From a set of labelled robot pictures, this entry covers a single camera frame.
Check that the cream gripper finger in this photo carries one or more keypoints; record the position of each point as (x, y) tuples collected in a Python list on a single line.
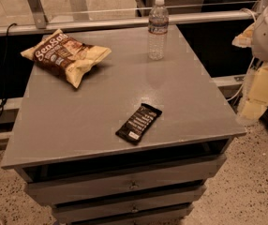
[(255, 102), (244, 40)]

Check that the black chocolate rxbar wrapper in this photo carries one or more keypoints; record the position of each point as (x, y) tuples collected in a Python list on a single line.
[(138, 123)]

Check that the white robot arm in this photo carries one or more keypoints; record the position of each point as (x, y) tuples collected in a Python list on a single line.
[(259, 50)]

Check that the clear plastic water bottle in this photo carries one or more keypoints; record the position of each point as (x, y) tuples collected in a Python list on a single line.
[(158, 23)]

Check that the metal railing bar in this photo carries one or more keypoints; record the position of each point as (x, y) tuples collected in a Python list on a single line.
[(205, 17)]

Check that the sea salt chip bag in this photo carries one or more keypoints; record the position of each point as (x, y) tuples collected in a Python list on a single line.
[(66, 57)]

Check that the grey drawer cabinet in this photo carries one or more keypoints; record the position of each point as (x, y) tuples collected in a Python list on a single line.
[(64, 145)]

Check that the metal upright bracket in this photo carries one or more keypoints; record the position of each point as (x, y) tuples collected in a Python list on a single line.
[(38, 13)]

